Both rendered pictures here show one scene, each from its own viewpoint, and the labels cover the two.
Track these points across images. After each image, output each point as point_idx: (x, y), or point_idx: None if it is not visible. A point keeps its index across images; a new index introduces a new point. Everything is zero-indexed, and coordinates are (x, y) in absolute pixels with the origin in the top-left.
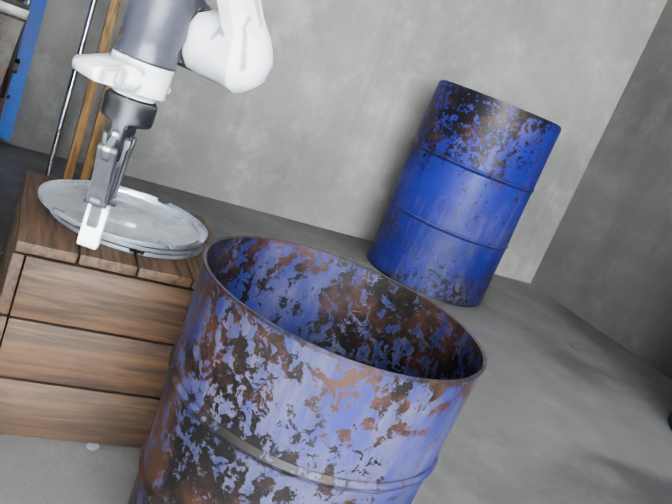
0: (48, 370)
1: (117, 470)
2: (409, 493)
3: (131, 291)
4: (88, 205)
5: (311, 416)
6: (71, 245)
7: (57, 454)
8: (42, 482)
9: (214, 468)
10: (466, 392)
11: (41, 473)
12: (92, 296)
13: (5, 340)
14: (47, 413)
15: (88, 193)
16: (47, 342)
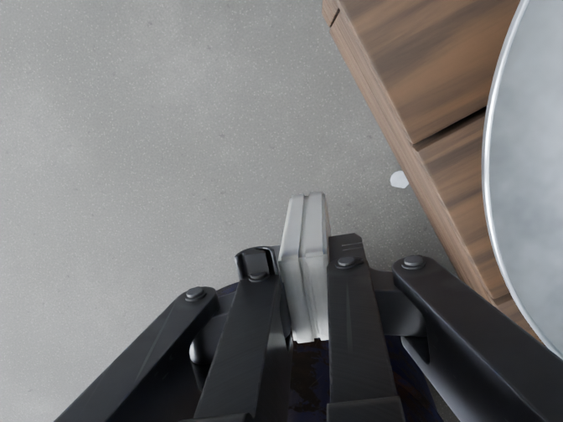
0: (374, 109)
1: (370, 229)
2: None
3: (471, 270)
4: (279, 254)
5: None
6: (462, 94)
7: (353, 148)
8: (287, 162)
9: None
10: None
11: (303, 152)
12: (422, 181)
13: (334, 28)
14: (374, 115)
15: (159, 317)
16: (373, 100)
